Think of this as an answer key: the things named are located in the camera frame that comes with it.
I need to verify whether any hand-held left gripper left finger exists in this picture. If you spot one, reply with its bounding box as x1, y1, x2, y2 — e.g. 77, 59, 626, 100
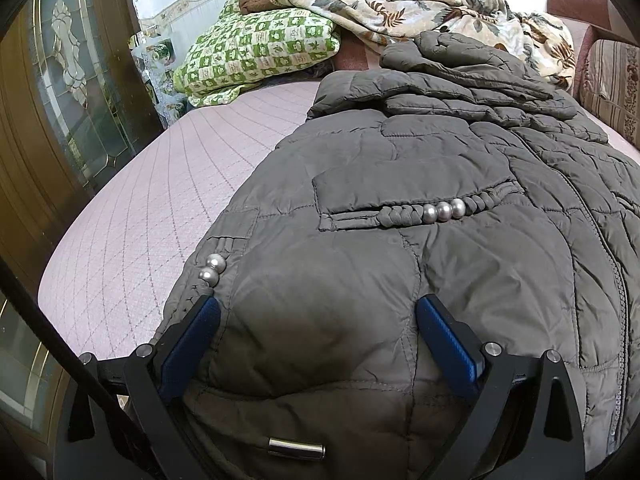
55, 294, 222, 480

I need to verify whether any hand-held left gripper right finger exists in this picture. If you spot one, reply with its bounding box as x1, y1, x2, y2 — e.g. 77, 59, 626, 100
416, 294, 586, 480

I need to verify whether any grey-brown quilted hooded jacket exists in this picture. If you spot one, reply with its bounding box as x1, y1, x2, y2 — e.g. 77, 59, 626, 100
152, 30, 640, 480

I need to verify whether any wooden door with stained glass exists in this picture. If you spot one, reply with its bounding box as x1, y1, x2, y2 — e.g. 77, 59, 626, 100
0, 0, 166, 480

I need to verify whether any printed plastic bag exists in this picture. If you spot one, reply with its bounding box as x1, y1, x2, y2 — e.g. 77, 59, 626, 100
129, 30, 188, 126

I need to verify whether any green checkered pillow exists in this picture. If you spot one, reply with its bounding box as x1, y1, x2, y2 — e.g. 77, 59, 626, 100
172, 0, 342, 108

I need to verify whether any striped floral sofa cushion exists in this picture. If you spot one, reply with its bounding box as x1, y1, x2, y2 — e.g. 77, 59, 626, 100
582, 37, 640, 151

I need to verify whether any leaf print blanket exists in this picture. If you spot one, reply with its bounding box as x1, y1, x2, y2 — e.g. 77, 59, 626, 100
272, 0, 576, 91

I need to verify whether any brown cloth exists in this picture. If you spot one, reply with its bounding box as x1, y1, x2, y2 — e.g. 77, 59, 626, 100
239, 0, 281, 15

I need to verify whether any pink upholstered sofa backrest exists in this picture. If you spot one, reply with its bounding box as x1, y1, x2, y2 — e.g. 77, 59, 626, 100
546, 0, 640, 106

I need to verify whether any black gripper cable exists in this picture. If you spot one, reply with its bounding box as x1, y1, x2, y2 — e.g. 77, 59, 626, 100
0, 255, 121, 418

